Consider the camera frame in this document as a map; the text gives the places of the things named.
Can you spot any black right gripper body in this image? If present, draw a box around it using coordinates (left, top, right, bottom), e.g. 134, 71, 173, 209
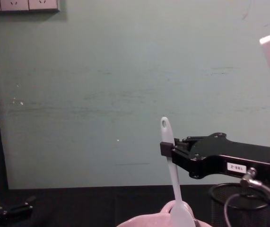
188, 132, 270, 184

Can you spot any white plastic spoon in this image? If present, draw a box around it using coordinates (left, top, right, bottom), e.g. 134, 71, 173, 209
160, 116, 197, 227

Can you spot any black mesh container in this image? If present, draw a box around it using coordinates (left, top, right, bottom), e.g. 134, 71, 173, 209
208, 182, 270, 227

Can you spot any black table cloth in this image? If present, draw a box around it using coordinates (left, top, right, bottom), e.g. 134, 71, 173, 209
0, 183, 270, 227

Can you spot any thin dark gripper cable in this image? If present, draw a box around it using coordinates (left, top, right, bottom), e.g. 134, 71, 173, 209
224, 167, 270, 227

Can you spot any white wall socket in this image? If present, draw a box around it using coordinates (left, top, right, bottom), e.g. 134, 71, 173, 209
28, 0, 61, 12
0, 0, 30, 11

